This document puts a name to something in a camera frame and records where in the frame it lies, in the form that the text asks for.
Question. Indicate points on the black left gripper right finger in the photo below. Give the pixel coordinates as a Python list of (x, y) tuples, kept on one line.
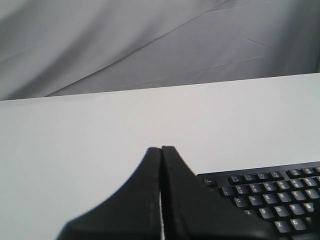
[(191, 211)]

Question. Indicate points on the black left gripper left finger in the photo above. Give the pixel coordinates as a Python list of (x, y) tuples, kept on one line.
[(133, 212)]

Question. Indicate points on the black acer keyboard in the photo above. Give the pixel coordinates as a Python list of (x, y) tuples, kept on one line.
[(282, 195)]

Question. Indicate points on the grey backdrop cloth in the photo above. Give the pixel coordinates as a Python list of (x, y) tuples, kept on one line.
[(66, 47)]

